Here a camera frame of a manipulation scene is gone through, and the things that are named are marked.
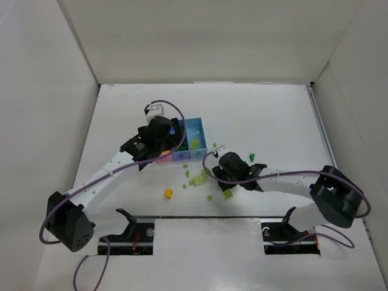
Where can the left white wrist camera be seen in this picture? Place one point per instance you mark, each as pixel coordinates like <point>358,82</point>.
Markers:
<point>153,110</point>

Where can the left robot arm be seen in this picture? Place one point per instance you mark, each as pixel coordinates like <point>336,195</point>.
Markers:
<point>68,215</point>

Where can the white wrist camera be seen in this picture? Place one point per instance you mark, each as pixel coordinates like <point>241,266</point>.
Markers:
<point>153,110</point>
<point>220,151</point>

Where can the light green square lego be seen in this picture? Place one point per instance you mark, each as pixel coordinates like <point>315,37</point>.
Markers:
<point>195,144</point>

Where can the dark green lego plate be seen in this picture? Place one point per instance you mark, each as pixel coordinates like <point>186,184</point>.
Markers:
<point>184,145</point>

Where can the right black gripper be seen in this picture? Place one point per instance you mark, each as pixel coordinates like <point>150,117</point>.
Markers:
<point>219,174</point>

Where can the lime rounded lego brick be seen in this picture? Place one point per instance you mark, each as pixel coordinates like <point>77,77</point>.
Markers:
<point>200,179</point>

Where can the purple container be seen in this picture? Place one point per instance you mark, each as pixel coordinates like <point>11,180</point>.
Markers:
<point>183,152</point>

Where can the light blue container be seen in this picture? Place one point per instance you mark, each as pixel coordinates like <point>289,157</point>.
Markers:
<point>195,132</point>

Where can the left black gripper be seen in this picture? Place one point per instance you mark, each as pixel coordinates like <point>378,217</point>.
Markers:
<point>174,133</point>

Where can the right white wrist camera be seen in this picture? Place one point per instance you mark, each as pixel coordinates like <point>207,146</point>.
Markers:
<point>220,151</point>

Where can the small yellow lego brick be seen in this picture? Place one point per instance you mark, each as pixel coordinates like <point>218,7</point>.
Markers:
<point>168,194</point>

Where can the lime 2x2 lego brick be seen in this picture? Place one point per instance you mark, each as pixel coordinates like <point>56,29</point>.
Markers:
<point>227,194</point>

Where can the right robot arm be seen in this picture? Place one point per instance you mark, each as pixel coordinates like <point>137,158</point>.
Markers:
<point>335,199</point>

